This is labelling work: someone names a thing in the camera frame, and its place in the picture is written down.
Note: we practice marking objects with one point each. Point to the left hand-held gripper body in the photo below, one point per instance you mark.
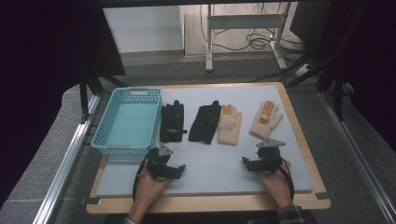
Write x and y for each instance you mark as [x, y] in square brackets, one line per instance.
[156, 163]

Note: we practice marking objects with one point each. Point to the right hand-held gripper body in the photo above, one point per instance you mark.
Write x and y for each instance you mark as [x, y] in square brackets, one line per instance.
[268, 158]

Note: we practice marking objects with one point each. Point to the beige fluffy glove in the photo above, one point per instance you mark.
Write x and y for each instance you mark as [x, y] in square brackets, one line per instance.
[266, 124]
[229, 127]

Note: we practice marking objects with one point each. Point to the teal plastic basket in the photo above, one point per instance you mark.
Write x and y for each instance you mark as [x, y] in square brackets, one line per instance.
[132, 126]

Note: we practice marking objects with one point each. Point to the black glove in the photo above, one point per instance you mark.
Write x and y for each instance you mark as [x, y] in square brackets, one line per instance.
[172, 121]
[204, 123]

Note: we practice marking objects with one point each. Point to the person's left hand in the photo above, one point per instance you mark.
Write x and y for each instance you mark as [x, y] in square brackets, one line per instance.
[149, 188]

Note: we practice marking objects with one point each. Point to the person's right hand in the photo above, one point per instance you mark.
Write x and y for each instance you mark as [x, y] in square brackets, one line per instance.
[278, 183]

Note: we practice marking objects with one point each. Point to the grey foam mat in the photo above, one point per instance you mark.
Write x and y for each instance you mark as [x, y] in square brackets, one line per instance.
[214, 168]

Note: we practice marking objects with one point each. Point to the grey tape piece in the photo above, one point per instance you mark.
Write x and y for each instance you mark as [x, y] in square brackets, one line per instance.
[323, 195]
[91, 201]

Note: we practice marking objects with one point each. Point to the white power strip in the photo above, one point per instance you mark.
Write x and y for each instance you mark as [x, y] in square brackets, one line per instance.
[301, 70]

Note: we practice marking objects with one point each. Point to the black tripod stand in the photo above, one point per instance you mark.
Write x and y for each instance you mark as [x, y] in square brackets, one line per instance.
[90, 90]

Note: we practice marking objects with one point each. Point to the black metal stands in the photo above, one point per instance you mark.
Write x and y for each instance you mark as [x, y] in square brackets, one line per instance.
[330, 68]

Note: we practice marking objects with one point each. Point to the white cabinet panel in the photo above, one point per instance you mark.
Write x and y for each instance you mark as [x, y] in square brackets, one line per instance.
[143, 28]

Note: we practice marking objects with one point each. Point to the dark curtain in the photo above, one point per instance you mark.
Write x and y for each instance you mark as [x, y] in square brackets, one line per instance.
[373, 62]
[46, 77]

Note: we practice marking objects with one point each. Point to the aluminium rail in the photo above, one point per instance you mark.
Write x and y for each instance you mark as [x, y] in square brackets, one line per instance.
[67, 155]
[358, 155]

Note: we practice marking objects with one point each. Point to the white metal desk frame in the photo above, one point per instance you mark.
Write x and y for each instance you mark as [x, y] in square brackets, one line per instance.
[246, 21]

